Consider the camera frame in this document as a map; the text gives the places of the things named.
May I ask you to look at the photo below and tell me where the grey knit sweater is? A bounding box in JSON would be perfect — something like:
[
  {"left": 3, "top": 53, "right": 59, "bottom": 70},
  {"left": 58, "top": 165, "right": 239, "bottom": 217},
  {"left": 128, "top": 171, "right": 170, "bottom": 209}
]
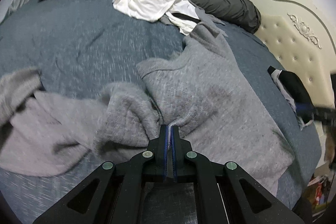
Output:
[{"left": 0, "top": 22, "right": 296, "bottom": 197}]

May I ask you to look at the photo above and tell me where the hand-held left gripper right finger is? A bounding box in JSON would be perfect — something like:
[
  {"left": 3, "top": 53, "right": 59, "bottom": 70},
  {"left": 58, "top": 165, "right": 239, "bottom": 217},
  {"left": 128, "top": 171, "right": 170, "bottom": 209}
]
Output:
[{"left": 171, "top": 126, "right": 306, "bottom": 224}]

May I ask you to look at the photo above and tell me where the bed with blue-grey sheet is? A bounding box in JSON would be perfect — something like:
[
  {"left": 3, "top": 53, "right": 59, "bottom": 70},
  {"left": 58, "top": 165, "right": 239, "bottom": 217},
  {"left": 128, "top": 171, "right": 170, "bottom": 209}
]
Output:
[{"left": 0, "top": 0, "right": 319, "bottom": 224}]

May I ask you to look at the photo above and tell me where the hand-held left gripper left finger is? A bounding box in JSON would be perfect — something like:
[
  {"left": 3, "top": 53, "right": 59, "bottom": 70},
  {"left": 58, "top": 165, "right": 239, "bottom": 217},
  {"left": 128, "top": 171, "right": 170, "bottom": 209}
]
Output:
[{"left": 33, "top": 125, "right": 168, "bottom": 224}]

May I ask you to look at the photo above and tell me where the light grey blanket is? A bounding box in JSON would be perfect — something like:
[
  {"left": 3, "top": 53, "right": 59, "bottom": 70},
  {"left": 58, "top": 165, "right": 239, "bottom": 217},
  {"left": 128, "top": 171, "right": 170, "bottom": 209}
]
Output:
[{"left": 0, "top": 0, "right": 36, "bottom": 20}]

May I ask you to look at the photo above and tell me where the folded black garment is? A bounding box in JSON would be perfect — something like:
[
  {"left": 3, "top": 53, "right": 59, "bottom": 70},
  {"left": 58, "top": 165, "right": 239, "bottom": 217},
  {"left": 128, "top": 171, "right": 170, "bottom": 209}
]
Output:
[{"left": 267, "top": 66, "right": 314, "bottom": 111}]

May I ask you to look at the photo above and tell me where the thin grey garment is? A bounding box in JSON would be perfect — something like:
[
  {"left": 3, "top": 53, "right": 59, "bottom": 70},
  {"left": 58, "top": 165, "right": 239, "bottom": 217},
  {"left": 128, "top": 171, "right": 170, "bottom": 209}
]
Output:
[{"left": 157, "top": 0, "right": 229, "bottom": 37}]

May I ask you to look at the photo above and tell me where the cream tufted headboard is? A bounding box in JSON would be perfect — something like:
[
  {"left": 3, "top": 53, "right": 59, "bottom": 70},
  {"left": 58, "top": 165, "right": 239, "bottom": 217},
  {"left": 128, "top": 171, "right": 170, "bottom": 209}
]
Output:
[{"left": 243, "top": 0, "right": 336, "bottom": 119}]

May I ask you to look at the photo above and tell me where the colourful package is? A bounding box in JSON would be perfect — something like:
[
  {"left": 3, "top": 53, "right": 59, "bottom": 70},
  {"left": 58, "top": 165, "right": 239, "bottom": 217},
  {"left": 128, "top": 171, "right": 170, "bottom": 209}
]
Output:
[{"left": 308, "top": 174, "right": 332, "bottom": 206}]

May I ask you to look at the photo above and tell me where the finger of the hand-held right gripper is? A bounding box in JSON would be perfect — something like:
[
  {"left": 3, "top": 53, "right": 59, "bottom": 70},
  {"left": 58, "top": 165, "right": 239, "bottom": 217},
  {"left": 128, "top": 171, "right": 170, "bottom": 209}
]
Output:
[{"left": 296, "top": 105, "right": 320, "bottom": 123}]

